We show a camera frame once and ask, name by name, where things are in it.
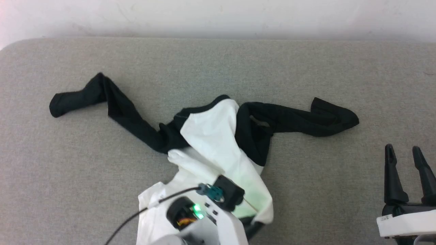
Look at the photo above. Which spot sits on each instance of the grey fabric sofa cushion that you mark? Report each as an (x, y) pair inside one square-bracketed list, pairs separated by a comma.
[(102, 170)]

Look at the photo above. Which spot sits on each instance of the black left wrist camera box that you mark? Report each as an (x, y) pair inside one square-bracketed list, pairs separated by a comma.
[(230, 194)]

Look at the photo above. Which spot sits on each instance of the white shirt with black sleeves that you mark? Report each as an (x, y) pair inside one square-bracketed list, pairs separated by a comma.
[(211, 136)]

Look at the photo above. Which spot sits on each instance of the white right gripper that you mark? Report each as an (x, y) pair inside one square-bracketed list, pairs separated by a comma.
[(408, 223)]

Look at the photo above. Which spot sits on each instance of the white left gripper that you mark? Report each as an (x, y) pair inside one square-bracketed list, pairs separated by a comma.
[(221, 228)]

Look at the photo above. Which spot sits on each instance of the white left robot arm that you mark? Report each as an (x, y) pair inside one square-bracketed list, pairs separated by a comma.
[(170, 241)]

